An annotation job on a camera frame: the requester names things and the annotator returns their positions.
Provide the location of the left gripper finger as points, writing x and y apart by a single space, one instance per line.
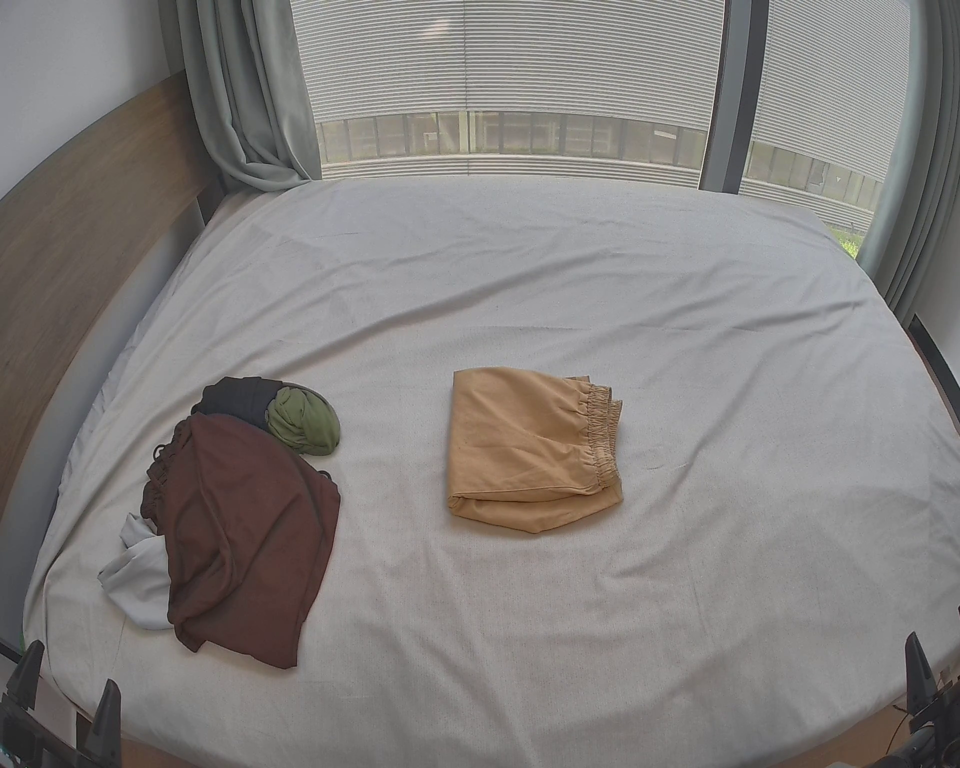
27 686
105 724

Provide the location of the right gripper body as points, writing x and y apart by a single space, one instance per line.
937 716

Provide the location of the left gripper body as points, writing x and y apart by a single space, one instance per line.
19 746

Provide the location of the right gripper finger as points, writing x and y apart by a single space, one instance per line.
919 675

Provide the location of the tan shorts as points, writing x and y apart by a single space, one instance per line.
517 450

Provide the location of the bed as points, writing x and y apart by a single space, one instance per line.
525 300

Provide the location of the white garment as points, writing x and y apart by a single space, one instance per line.
139 577

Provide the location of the brown garment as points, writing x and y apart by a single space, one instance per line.
247 525

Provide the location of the black garment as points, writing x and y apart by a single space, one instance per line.
232 401

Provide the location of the green garment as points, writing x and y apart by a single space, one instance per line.
304 420

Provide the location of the grey-green curtain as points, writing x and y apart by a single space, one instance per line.
240 90
922 150

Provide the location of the window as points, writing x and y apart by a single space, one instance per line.
525 75

